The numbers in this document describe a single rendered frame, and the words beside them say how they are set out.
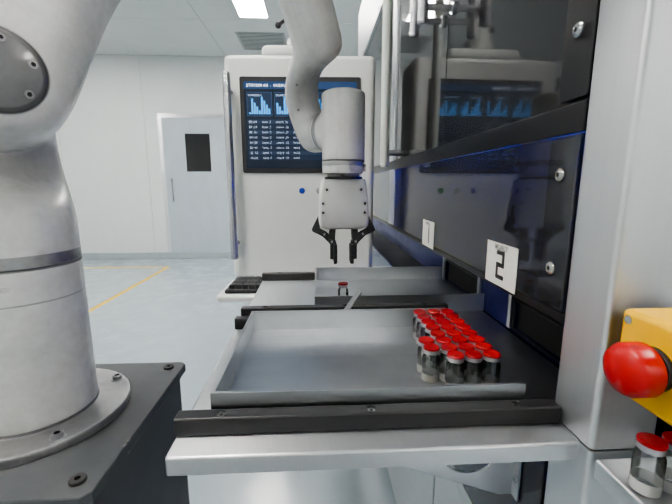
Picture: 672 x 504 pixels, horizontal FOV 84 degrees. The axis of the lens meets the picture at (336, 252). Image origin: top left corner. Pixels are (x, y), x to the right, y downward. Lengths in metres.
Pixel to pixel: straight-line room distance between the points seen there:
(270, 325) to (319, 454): 0.32
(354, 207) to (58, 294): 0.49
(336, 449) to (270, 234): 1.02
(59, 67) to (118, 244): 6.24
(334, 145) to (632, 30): 0.46
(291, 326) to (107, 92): 6.21
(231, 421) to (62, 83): 0.36
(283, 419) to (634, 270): 0.35
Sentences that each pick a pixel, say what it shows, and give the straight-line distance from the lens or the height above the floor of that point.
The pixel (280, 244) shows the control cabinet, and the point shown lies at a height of 0.92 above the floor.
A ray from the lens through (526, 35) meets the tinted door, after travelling 0.59.
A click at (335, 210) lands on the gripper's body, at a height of 1.08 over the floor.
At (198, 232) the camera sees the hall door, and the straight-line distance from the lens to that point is 6.17.
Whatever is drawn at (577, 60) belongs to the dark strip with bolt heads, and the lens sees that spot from 0.48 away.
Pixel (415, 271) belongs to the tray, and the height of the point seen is 0.90.
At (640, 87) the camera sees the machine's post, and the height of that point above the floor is 1.21.
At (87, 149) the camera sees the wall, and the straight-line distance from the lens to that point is 6.77.
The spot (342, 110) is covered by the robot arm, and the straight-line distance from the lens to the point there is 0.73.
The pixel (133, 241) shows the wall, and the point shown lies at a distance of 6.56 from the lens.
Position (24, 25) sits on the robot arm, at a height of 1.27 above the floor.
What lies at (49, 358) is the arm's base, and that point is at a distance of 0.51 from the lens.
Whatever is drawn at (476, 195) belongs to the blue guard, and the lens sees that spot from 0.64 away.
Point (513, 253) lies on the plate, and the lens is 0.54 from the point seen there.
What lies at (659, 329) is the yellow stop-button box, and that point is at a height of 1.03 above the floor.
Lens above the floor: 1.13
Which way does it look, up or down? 10 degrees down
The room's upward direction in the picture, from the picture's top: straight up
